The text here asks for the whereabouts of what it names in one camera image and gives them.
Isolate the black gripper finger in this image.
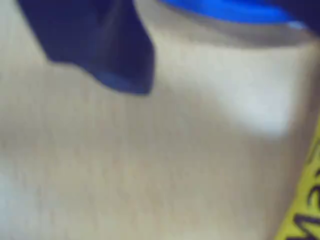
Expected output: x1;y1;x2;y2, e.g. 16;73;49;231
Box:
272;0;320;37
16;0;156;97

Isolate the yellow coffee stick packet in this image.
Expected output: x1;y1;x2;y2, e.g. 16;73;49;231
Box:
273;133;320;240

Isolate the coiled blue USB cable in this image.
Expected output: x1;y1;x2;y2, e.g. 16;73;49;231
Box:
156;0;309;30

